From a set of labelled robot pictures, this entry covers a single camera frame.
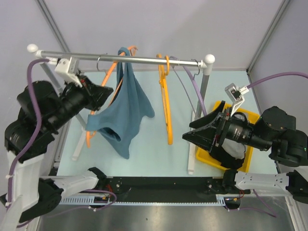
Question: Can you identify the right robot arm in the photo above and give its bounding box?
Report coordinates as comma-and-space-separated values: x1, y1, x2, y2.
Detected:
182, 102, 308, 204

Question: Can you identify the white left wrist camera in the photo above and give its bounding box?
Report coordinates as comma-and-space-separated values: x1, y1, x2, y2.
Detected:
47, 55, 82, 87

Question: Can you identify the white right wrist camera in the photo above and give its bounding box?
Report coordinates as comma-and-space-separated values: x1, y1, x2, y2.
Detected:
225, 83, 249, 116

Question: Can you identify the purple plastic hanger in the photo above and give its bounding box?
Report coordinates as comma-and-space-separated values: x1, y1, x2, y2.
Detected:
172, 66, 207, 118

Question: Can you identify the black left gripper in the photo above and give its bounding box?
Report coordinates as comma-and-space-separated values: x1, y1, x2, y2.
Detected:
46, 73, 113, 131

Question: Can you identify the grey tank top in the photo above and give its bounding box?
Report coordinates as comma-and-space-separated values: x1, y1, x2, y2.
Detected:
222, 113, 247, 159

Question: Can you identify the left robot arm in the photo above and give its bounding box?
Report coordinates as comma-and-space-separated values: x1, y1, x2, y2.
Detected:
0, 76, 113, 231

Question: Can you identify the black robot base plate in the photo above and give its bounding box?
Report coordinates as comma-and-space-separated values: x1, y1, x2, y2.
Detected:
95, 177, 242, 198

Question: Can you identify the orange hanger with metal hook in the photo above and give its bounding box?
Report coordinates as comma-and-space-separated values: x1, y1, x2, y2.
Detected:
86, 46, 138, 148

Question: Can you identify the yellow plastic bin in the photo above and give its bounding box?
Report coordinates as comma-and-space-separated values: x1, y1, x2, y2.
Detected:
195, 108, 260, 172

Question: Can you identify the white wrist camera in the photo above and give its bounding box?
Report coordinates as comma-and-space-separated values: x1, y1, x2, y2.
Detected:
47, 55, 82, 87
225, 83, 249, 116

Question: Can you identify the silver white clothes rack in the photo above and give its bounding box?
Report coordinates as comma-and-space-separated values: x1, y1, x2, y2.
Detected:
27, 44, 216, 175

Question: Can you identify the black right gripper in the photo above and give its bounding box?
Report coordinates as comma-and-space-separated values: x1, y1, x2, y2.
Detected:
180, 101, 270, 152

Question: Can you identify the white slotted cable duct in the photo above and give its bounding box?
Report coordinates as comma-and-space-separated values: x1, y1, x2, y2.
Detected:
60, 194, 240, 207

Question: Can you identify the black tank top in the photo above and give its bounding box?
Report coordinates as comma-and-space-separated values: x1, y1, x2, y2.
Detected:
210, 146, 244, 169

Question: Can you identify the orange plastic hanger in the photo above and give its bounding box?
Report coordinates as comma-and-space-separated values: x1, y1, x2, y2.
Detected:
158, 55, 173, 145

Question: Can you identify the blue tank top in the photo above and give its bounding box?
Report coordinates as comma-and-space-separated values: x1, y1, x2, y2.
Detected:
86, 62, 155, 159

